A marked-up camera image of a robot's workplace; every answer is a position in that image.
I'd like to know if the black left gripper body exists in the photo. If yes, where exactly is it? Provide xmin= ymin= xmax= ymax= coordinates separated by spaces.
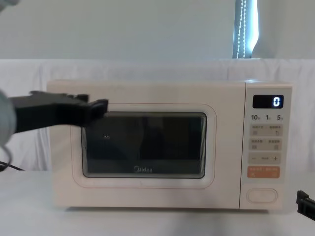
xmin=8 ymin=90 xmax=92 ymax=135

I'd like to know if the white curtain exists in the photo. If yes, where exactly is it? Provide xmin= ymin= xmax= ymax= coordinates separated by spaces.
xmin=0 ymin=0 xmax=315 ymax=173

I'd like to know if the cream microwave oven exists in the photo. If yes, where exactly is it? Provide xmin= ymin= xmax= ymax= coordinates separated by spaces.
xmin=46 ymin=79 xmax=295 ymax=212

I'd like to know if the white table cloth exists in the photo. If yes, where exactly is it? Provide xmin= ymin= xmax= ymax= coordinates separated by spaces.
xmin=0 ymin=168 xmax=315 ymax=236

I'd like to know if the black power cable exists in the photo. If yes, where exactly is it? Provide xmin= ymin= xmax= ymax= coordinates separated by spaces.
xmin=0 ymin=161 xmax=26 ymax=172

